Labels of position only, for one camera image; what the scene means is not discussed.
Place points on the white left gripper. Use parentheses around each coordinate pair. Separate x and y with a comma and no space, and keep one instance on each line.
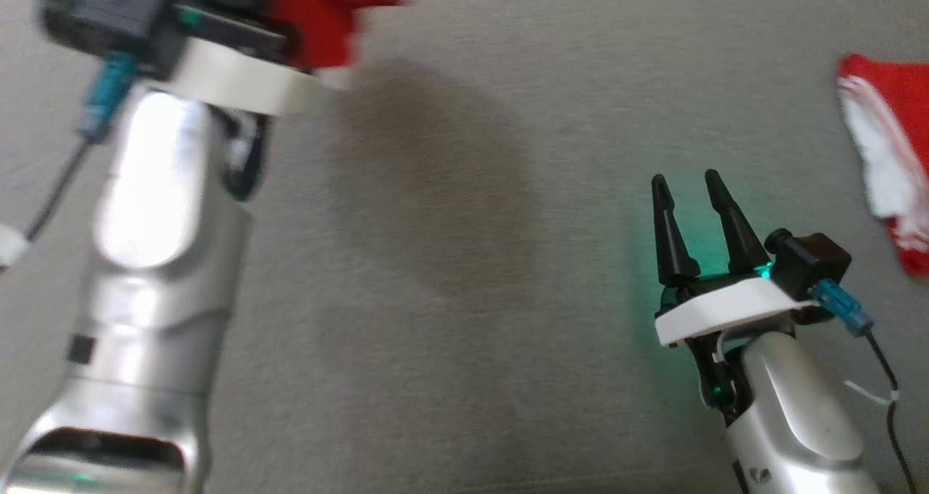
(232,77)

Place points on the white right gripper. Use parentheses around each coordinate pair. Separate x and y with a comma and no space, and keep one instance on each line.
(726,309)

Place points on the red shorts with white trim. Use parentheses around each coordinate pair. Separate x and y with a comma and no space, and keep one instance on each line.
(319,15)

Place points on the red white basketball jersey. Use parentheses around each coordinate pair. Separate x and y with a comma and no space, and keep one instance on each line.
(900,95)

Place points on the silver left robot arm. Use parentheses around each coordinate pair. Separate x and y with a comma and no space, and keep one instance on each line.
(160,262)

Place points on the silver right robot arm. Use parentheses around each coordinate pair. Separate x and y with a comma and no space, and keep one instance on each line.
(791,407)

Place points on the large grey sofa seat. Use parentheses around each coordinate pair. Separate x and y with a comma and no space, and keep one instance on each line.
(472,189)

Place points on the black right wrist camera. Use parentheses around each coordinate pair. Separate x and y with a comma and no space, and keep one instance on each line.
(816,258)

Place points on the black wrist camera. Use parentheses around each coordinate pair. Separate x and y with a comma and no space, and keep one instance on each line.
(109,11)
(816,258)

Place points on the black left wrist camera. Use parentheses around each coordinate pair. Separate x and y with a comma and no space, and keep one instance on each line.
(109,11)

